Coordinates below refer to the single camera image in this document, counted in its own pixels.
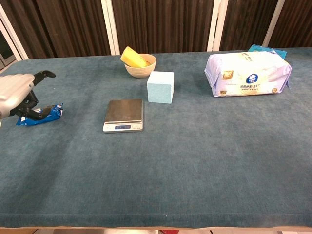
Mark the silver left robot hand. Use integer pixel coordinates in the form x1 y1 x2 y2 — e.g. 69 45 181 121
0 70 57 121

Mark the blue cookie snack packet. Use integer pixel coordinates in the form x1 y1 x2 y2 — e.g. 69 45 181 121
16 102 64 127

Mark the silver digital kitchen scale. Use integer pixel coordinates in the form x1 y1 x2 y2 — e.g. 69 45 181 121
102 99 145 134

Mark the yellow sponge block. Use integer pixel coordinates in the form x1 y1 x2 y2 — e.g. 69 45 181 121
120 46 148 68

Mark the beige ribbed bowl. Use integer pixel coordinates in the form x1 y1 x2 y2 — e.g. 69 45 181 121
124 53 157 79

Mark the light blue foam cube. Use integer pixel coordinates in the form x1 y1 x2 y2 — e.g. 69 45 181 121
147 71 175 104

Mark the teal table cloth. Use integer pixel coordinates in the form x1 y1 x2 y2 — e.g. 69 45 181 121
0 47 312 229

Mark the white tissue pack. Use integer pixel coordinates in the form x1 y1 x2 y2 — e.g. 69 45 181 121
204 51 293 98

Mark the teal blue plastic packet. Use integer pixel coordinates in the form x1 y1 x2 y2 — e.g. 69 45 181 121
248 43 288 59

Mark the white partition frame post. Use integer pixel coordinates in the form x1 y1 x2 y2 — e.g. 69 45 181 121
100 0 121 56
0 4 29 61
262 0 286 48
206 0 230 52

